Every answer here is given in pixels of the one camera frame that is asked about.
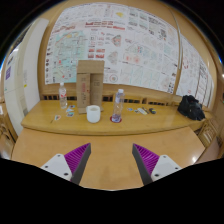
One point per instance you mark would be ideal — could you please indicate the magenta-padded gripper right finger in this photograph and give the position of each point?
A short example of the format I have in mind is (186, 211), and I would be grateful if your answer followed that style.
(163, 165)

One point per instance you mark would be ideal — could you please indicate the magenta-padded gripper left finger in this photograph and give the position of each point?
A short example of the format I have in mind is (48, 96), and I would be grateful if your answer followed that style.
(58, 165)

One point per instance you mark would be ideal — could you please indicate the clear white-capped water bottle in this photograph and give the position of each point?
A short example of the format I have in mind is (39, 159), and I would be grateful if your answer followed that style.
(118, 106)

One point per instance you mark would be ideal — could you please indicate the small printed sticker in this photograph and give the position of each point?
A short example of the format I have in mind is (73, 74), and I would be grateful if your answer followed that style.
(70, 114)
(72, 106)
(57, 117)

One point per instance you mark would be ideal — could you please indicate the black tape measure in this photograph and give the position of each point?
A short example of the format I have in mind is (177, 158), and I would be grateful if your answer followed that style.
(152, 110)

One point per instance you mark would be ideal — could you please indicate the small light blue sticker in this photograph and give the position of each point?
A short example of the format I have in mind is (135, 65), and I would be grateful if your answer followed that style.
(69, 110)

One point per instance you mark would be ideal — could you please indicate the white remote control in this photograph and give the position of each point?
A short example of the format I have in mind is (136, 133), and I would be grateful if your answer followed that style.
(142, 111)

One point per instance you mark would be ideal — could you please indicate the dark pen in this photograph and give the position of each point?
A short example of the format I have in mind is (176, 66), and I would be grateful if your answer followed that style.
(146, 109)

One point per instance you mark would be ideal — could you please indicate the wooden chairs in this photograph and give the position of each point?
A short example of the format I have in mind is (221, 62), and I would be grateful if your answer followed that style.
(6, 133)

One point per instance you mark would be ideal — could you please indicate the white ceramic mug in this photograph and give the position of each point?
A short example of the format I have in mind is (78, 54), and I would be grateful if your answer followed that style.
(93, 115)

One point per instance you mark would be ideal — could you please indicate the round blue sticker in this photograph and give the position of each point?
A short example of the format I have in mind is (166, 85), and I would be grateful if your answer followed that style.
(136, 110)
(129, 109)

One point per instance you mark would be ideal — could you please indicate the black bag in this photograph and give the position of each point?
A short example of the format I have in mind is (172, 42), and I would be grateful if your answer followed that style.
(191, 108)

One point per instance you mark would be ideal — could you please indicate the red-labelled clear drink bottle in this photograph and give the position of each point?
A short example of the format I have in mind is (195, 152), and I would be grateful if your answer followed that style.
(63, 98)

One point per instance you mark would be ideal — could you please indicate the flat round red coaster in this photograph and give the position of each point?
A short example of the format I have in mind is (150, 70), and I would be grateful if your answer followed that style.
(111, 119)

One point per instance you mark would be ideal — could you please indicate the brown cardboard box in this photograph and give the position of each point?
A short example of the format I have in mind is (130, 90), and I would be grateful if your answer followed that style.
(90, 85)

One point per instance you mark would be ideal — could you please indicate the white standing air conditioner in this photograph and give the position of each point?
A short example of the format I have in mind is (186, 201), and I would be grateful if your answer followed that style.
(23, 76)

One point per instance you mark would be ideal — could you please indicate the narrow wall poster with diagrams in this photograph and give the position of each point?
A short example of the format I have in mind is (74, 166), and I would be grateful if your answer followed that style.
(196, 76)

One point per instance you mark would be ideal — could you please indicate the large wall poster with map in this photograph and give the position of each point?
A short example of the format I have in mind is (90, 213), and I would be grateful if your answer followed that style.
(133, 50)

